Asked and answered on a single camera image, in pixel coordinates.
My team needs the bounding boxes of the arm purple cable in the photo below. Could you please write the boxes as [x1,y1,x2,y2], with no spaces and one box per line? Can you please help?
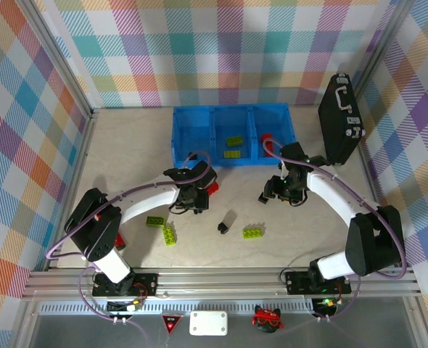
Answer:
[45,150,213,344]
[261,138,408,327]

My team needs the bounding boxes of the red glitter cylinder silver cap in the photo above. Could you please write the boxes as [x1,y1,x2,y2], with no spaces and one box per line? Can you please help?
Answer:
[93,213,127,250]

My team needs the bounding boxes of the aluminium frame cross rail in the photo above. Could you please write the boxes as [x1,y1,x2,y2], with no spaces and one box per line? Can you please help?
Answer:
[20,268,422,302]

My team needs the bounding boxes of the white rectangular box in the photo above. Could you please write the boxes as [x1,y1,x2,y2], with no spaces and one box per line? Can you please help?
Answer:
[189,310,229,336]

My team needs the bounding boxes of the blue three-compartment bin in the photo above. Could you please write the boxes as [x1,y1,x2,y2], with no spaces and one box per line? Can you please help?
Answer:
[171,103,297,169]

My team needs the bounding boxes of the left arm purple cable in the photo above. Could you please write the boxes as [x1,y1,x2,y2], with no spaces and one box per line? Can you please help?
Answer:
[45,150,213,344]

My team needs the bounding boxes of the grey metal shelf panel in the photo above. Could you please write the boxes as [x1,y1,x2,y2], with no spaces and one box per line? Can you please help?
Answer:
[28,314,418,348]

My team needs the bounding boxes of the aluminium corner post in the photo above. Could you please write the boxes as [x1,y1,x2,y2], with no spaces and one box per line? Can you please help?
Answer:
[17,0,99,123]
[351,0,418,97]

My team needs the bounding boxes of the white vented strip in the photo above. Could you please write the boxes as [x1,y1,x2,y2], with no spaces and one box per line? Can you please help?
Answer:
[38,302,316,316]

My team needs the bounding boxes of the black briefcase with silver handle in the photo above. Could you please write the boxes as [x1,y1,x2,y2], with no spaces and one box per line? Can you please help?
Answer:
[317,73,366,167]

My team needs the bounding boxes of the red triangle warning sign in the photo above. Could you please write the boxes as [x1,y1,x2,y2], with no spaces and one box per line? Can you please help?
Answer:
[161,314,184,336]

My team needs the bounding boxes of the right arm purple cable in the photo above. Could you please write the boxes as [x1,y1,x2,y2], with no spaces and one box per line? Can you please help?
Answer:
[261,138,408,327]

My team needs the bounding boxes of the black cat figurine red sunglasses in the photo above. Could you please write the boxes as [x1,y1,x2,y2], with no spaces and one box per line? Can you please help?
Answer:
[252,304,284,333]

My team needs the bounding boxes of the small circuit board with wires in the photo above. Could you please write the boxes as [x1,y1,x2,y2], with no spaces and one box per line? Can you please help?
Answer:
[312,297,339,317]
[106,299,145,315]

